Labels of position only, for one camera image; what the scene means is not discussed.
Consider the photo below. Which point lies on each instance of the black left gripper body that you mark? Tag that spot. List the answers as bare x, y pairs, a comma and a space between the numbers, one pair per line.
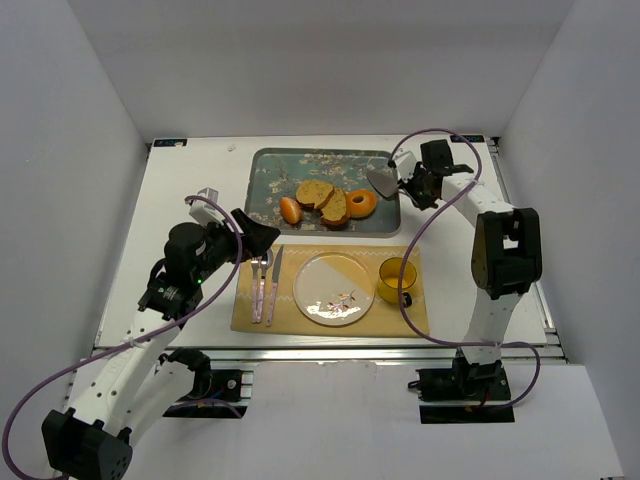
241, 235

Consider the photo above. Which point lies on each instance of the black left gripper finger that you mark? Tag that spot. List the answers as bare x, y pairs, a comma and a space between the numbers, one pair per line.
259, 239
244, 221

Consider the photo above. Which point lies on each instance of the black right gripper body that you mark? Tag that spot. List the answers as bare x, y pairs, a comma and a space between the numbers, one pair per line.
415, 183

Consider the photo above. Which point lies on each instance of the silver cake server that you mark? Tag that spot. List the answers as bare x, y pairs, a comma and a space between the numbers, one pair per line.
385, 185

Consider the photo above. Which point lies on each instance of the orange bagel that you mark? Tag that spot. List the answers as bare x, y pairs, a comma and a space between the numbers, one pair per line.
361, 203

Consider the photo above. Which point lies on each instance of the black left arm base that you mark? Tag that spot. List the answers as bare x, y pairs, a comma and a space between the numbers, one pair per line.
216, 392

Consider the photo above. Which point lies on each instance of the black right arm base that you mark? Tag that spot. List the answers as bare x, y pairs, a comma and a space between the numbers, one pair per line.
441, 400

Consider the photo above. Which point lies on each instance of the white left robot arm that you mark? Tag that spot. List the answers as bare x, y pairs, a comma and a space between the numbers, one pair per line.
94, 438

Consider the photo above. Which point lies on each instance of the round orange bread roll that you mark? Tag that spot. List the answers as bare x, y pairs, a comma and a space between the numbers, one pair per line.
290, 210

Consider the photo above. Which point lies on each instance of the small toasted bread slice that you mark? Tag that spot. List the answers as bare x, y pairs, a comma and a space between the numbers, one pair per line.
336, 211

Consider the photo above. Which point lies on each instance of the large toasted bread slice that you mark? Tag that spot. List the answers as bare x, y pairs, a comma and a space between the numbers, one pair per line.
314, 194

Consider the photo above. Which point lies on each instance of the blue label right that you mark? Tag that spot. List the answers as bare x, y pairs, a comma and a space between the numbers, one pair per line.
471, 138

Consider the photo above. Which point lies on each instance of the blue label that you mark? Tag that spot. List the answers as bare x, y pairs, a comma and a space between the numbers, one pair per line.
170, 142
471, 138

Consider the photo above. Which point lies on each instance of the yellow placemat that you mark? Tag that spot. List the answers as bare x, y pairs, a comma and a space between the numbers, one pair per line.
382, 320

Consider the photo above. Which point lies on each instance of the blue floral serving tray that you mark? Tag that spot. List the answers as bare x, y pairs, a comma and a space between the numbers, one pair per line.
277, 173

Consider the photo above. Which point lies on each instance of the yellow mug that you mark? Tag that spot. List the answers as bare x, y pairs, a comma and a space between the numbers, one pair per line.
396, 287

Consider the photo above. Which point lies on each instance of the white and yellow plate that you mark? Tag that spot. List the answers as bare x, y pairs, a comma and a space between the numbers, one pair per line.
334, 289

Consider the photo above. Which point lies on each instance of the blue label left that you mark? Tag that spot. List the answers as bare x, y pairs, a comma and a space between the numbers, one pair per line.
170, 142

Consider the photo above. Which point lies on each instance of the silver spoon pink handle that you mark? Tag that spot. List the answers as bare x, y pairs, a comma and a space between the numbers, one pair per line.
265, 263

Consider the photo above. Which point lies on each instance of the silver fork pink handle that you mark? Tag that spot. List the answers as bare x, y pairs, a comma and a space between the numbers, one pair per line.
255, 264

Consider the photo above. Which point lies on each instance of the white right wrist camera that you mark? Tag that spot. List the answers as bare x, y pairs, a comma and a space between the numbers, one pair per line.
404, 165

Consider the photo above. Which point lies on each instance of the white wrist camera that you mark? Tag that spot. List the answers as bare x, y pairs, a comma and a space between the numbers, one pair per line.
404, 165
202, 212

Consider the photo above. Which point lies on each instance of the silver knife pink handle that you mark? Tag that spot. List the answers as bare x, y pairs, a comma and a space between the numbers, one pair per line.
274, 289

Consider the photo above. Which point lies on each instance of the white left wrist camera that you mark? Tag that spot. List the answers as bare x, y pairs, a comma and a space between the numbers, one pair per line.
202, 212

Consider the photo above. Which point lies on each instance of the aluminium table rail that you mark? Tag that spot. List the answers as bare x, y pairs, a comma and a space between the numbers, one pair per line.
428, 352

